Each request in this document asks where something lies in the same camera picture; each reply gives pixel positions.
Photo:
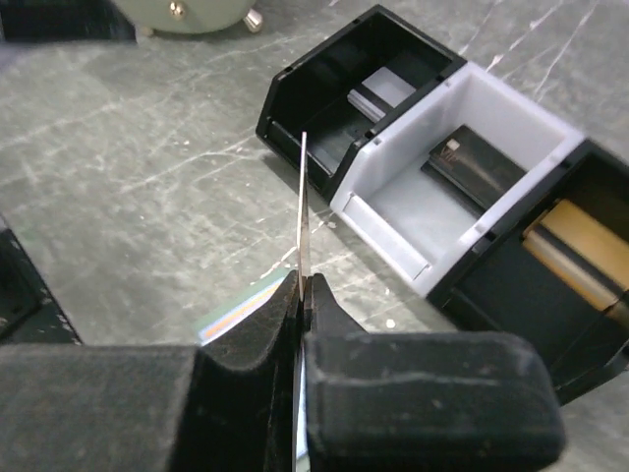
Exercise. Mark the green card holder wallet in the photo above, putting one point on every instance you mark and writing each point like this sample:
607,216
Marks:
231,313

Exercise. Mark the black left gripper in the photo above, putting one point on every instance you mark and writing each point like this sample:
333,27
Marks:
54,21

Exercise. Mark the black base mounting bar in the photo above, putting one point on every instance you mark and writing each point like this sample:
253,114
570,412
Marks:
29,311

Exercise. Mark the black right tray bin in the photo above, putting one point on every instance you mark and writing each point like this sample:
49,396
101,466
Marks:
499,285

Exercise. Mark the gold credit card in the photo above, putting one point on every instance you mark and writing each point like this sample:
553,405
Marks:
303,221

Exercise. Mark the white middle tray bin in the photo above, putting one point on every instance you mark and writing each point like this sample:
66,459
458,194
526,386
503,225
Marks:
427,188

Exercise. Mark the black left tray bin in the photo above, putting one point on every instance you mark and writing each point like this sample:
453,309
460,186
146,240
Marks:
344,92

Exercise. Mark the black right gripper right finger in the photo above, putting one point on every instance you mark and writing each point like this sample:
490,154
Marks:
423,401

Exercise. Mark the silver cards in left bin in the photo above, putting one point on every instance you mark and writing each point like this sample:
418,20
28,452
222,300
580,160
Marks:
379,93

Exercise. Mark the gold cards in right bin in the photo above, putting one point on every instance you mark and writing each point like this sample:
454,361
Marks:
586,255

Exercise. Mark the black tray bin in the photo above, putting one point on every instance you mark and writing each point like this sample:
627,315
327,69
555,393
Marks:
499,285
344,92

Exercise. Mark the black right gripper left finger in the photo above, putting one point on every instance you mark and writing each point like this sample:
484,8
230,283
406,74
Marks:
225,406

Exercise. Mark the black cards in middle bin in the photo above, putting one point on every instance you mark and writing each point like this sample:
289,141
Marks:
471,170

